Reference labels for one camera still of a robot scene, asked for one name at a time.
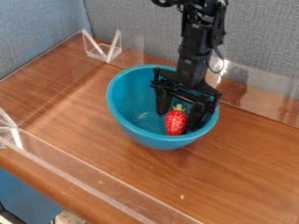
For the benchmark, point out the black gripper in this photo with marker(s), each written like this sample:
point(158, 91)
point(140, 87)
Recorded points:
point(202, 96)

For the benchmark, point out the red toy strawberry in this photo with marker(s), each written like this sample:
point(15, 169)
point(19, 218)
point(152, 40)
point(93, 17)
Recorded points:
point(176, 120)

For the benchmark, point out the blue plastic bowl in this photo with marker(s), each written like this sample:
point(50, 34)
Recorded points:
point(132, 101)

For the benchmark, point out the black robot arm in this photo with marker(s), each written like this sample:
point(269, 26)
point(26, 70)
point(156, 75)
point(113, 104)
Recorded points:
point(204, 32)

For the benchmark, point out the clear acrylic back barrier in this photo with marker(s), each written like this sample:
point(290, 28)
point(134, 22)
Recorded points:
point(260, 92)

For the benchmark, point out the clear acrylic barrier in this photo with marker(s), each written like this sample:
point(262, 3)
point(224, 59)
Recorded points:
point(81, 186)
point(260, 92)

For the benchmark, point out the clear acrylic front barrier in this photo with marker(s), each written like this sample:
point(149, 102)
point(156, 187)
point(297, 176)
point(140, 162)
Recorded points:
point(81, 186)

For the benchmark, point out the clear acrylic corner bracket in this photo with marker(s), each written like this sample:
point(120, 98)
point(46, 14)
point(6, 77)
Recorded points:
point(102, 51)

